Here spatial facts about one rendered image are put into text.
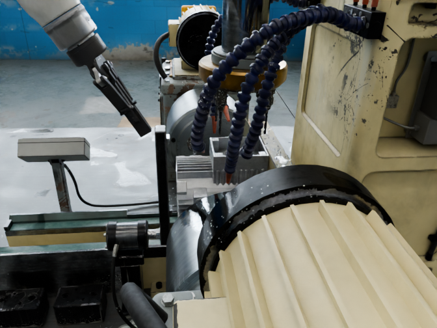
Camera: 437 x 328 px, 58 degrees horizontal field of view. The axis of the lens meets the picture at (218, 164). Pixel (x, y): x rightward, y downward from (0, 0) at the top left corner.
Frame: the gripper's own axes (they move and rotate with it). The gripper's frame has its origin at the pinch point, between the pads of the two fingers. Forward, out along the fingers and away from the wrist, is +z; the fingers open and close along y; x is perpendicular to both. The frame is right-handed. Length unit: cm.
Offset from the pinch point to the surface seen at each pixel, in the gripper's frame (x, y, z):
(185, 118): -7.0, 15.1, 10.6
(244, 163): -17.0, -11.0, 16.7
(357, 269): -25, -68, -6
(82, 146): 19.8, 12.2, 2.1
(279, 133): -29, 78, 62
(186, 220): -5.4, -30.9, 9.7
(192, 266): -5.9, -42.3, 9.6
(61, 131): 56, 85, 12
